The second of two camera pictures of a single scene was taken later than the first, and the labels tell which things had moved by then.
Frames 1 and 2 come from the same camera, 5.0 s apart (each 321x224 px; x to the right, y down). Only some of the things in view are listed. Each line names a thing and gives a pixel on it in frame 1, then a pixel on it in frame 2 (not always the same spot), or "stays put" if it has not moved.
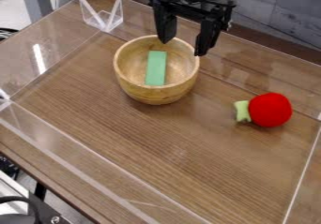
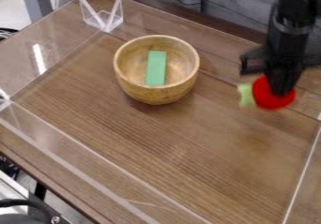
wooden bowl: (155, 72) stays put
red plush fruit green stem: (267, 109) to (259, 94)
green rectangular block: (155, 68) stays put
